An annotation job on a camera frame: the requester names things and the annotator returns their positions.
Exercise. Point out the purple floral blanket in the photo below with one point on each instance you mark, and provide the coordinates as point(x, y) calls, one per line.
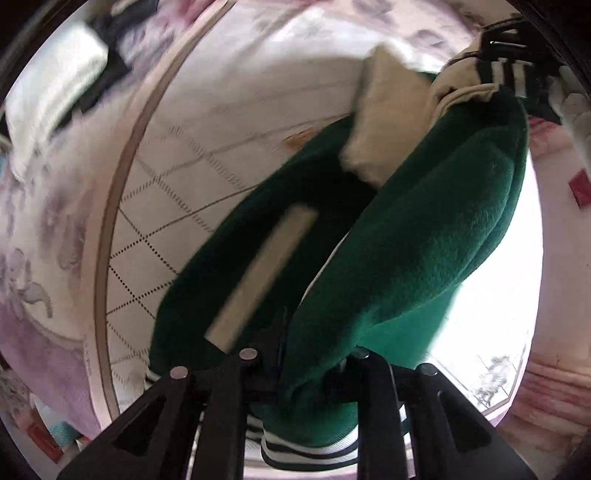
point(32, 230)

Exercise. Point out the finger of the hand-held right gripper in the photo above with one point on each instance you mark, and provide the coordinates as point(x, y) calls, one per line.
point(517, 39)

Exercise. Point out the black garment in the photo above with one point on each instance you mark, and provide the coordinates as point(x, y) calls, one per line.
point(111, 64)

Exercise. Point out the white quilted mat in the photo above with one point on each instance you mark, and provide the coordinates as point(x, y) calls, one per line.
point(207, 138)

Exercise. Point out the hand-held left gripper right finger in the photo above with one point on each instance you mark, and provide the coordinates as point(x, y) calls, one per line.
point(374, 392)

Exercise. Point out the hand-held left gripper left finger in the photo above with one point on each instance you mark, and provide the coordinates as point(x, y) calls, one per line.
point(231, 383)

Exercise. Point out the green varsity jacket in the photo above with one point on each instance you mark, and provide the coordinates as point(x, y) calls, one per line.
point(415, 230)

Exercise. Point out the person's right hand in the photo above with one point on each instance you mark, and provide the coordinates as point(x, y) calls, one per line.
point(575, 106)

